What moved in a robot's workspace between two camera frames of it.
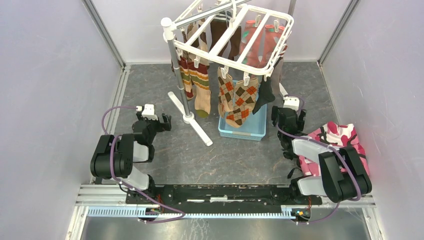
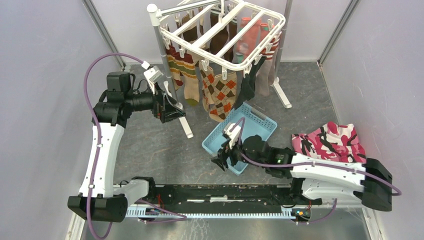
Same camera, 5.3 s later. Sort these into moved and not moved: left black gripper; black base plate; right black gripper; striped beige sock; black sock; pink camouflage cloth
Moved: right black gripper; black sock; striped beige sock; left black gripper
Not moved: black base plate; pink camouflage cloth
